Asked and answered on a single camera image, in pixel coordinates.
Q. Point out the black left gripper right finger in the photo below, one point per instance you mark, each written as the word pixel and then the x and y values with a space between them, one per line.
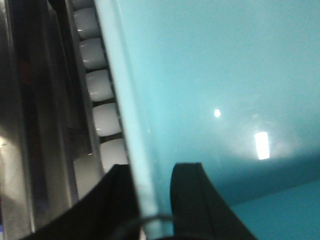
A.
pixel 198 209

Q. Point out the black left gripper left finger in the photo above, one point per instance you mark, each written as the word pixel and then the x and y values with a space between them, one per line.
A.
pixel 108 206

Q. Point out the light blue plastic bin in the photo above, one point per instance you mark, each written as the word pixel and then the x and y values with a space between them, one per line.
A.
pixel 231 84

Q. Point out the white roller track upper shelf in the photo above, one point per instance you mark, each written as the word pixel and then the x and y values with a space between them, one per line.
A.
pixel 100 99

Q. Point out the stainless steel shelf front rail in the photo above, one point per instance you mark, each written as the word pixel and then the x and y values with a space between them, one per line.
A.
pixel 49 157

